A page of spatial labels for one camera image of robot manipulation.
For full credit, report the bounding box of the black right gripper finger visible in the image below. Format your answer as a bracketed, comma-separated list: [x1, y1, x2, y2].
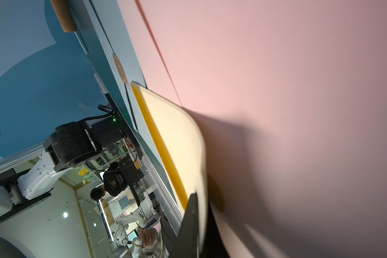
[169, 193, 199, 258]

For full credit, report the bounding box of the cream yellow envelope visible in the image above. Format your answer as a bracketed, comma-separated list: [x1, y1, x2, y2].
[132, 86, 209, 257]

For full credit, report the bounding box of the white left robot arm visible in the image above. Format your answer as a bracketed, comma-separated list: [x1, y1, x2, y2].
[0, 118, 123, 223]

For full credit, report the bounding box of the pink envelope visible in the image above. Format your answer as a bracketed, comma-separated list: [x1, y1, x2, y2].
[118, 1, 387, 258]

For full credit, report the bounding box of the light teal envelope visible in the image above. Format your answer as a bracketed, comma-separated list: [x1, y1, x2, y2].
[91, 1, 159, 157]

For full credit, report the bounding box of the green garden fork wooden handle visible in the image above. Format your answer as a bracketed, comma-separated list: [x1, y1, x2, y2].
[50, 0, 77, 33]

